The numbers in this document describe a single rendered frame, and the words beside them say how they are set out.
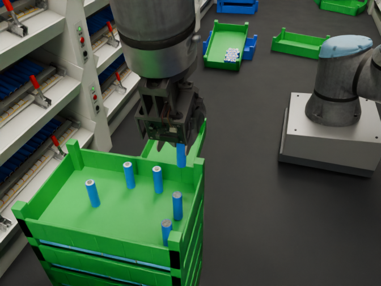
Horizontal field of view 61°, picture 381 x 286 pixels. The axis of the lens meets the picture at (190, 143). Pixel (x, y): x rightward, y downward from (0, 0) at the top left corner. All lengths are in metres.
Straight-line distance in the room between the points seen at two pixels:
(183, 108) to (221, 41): 1.61
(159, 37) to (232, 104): 1.24
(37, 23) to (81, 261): 0.60
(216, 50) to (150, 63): 1.62
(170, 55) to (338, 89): 0.87
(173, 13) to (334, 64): 0.86
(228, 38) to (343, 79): 1.04
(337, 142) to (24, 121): 0.95
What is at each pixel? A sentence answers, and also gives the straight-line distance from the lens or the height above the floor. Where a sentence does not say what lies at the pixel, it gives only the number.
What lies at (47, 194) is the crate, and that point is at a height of 0.35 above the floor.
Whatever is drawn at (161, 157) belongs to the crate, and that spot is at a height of 0.00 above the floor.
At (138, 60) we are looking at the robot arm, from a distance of 0.38.
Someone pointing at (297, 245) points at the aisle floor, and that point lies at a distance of 1.04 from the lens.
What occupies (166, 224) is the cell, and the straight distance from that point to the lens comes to 0.56.
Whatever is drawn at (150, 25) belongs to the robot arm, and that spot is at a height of 0.72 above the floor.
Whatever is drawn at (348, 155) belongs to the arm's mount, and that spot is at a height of 0.11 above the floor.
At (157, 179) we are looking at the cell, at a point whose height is 0.37.
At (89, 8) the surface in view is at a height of 0.52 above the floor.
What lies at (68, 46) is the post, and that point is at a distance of 1.06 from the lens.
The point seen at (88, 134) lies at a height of 0.14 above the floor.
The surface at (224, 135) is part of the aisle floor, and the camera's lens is 1.37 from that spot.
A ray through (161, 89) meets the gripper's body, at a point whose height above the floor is 0.64.
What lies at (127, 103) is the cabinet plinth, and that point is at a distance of 1.52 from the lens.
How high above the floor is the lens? 0.83
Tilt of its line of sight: 39 degrees down
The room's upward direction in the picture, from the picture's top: 1 degrees counter-clockwise
